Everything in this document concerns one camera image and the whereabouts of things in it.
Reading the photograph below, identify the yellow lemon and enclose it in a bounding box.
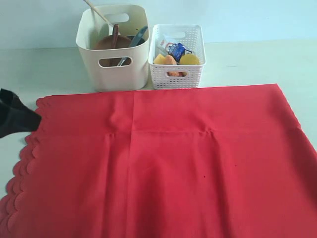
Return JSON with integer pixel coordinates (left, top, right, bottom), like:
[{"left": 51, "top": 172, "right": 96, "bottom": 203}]
[{"left": 179, "top": 54, "right": 200, "bottom": 65}]

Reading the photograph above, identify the white perforated basket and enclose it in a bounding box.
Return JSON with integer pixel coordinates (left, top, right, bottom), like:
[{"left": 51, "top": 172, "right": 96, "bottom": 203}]
[{"left": 148, "top": 24, "right": 206, "bottom": 90}]

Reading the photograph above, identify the cream plastic bin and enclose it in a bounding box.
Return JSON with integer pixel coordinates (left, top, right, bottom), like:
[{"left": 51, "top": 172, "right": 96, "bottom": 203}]
[{"left": 76, "top": 4, "right": 149, "bottom": 92}]

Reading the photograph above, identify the red tablecloth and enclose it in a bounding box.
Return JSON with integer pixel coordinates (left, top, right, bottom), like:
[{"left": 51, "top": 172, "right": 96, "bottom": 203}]
[{"left": 0, "top": 84, "right": 317, "bottom": 238}]

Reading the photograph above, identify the brown wooden plate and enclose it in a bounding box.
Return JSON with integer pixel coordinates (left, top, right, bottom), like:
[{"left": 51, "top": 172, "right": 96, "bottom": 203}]
[{"left": 93, "top": 35, "right": 131, "bottom": 67}]

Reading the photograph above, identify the stainless steel cup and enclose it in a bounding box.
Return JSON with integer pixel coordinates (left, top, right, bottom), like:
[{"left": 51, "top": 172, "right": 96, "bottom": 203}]
[{"left": 126, "top": 35, "right": 145, "bottom": 47}]

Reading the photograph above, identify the steel table knife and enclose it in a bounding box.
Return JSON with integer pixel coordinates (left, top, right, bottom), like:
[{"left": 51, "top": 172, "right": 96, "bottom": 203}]
[{"left": 117, "top": 25, "right": 148, "bottom": 66}]

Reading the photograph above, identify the yellow cheese wedge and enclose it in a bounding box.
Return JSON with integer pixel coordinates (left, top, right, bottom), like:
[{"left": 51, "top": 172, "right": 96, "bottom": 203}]
[{"left": 153, "top": 54, "right": 165, "bottom": 64}]

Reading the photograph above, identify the orange fried food piece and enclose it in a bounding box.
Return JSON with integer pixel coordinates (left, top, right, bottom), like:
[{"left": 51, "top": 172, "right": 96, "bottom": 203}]
[{"left": 163, "top": 55, "right": 177, "bottom": 65}]

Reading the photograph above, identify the dark wooden spoon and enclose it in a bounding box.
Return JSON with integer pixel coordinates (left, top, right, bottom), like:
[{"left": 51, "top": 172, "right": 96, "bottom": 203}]
[{"left": 111, "top": 24, "right": 119, "bottom": 49}]

